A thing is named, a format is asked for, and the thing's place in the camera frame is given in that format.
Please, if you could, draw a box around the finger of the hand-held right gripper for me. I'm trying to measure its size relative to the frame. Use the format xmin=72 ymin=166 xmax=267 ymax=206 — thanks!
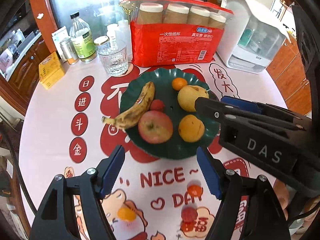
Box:
xmin=221 ymin=96 xmax=312 ymax=128
xmin=195 ymin=97 xmax=307 ymax=131

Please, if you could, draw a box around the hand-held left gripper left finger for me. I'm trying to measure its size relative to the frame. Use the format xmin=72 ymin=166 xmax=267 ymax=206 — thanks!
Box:
xmin=29 ymin=145 xmax=126 ymax=240

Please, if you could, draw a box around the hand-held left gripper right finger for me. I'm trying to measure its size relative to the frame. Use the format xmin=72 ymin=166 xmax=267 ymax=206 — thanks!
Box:
xmin=197 ymin=146 xmax=292 ymax=240

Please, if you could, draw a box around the yellow pear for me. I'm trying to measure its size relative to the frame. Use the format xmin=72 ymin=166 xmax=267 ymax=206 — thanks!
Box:
xmin=177 ymin=85 xmax=209 ymax=112

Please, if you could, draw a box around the large orange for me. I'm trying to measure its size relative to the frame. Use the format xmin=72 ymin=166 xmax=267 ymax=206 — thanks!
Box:
xmin=178 ymin=114 xmax=205 ymax=142

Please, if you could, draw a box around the small tangerine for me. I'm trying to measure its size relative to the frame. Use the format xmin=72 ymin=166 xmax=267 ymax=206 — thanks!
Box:
xmin=172 ymin=77 xmax=188 ymax=91
xmin=117 ymin=206 xmax=137 ymax=222

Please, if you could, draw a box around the dark green scalloped plate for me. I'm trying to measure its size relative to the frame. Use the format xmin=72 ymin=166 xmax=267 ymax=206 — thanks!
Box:
xmin=119 ymin=67 xmax=220 ymax=160

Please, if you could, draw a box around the red cherry tomato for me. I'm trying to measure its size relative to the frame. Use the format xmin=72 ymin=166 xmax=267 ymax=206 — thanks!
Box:
xmin=150 ymin=99 xmax=165 ymax=112
xmin=181 ymin=206 xmax=198 ymax=222
xmin=180 ymin=221 xmax=194 ymax=232

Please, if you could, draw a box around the red apple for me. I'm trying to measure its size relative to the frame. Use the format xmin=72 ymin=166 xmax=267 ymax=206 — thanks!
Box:
xmin=138 ymin=110 xmax=173 ymax=144

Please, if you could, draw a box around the spotted ripe banana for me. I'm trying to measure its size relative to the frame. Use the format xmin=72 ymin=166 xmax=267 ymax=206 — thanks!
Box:
xmin=101 ymin=81 xmax=155 ymax=130

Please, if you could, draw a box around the person's right hand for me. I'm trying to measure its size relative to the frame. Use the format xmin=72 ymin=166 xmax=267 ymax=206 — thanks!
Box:
xmin=273 ymin=180 xmax=300 ymax=220

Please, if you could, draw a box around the orange-red cherry tomato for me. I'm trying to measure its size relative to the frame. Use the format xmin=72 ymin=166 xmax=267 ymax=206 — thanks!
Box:
xmin=187 ymin=184 xmax=203 ymax=197

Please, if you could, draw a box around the wooden sideboard cabinet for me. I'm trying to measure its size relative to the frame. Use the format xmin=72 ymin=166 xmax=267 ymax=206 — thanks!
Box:
xmin=266 ymin=37 xmax=313 ymax=115

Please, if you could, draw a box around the red paper cup package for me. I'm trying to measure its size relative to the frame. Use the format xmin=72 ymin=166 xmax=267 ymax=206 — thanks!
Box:
xmin=119 ymin=0 xmax=234 ymax=68

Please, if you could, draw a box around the white countertop appliance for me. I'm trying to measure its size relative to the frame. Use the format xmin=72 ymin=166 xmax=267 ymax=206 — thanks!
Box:
xmin=216 ymin=0 xmax=292 ymax=74

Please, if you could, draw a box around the ribbed glass tumbler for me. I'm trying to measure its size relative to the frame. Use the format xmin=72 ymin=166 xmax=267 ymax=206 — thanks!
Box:
xmin=97 ymin=44 xmax=129 ymax=76

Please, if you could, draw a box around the translucent plastic bottle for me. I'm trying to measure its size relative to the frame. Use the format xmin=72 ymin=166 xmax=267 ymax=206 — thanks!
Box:
xmin=115 ymin=20 xmax=132 ymax=55

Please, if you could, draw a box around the yellow box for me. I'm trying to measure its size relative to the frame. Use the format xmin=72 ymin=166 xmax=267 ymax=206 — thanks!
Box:
xmin=38 ymin=51 xmax=66 ymax=90

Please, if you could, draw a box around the small white pill bottle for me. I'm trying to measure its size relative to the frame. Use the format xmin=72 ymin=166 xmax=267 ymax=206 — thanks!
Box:
xmin=107 ymin=24 xmax=118 ymax=50

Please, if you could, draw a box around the silver metal can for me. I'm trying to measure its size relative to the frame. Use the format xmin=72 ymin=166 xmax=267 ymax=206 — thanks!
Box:
xmin=59 ymin=37 xmax=79 ymax=65

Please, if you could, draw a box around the clear bottle green label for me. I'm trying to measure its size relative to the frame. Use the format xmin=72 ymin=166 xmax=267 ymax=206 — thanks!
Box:
xmin=69 ymin=13 xmax=97 ymax=63

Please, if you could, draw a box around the glass jar gold lid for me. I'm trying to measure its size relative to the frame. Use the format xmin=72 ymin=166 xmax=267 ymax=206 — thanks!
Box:
xmin=93 ymin=36 xmax=110 ymax=55

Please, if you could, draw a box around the wooden kitchen cabinet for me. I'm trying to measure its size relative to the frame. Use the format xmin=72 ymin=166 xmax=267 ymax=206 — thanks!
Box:
xmin=0 ymin=32 xmax=48 ymax=115

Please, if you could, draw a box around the white carton box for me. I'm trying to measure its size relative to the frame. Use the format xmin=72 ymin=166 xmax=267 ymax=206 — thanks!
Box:
xmin=51 ymin=26 xmax=69 ymax=62

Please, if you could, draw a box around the frosted glass door gold ornament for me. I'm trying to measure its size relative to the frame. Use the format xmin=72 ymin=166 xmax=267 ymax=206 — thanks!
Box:
xmin=47 ymin=0 xmax=213 ymax=28

